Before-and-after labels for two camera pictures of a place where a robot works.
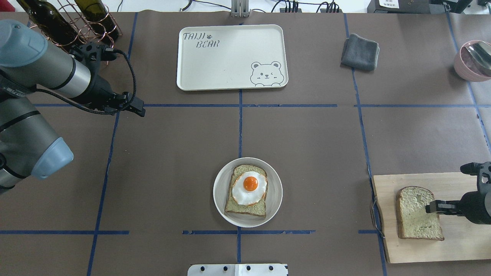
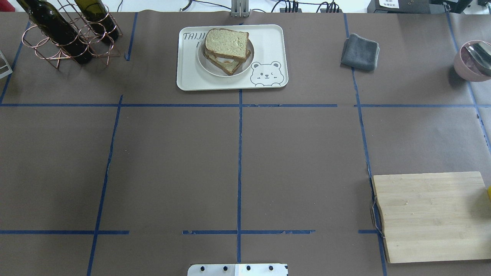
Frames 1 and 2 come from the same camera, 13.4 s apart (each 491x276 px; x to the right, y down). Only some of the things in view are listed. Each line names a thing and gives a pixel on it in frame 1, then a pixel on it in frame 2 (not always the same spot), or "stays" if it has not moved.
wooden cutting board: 463,240 stays
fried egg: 249,188 -> 226,61
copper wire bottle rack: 86,22 stays
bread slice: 247,191 -> 229,68
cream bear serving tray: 235,57 stays
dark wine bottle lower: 99,19 stays
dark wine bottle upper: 46,17 stays
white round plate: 273,199 -> 215,69
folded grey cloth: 359,53 stays
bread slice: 413,222 -> 227,43
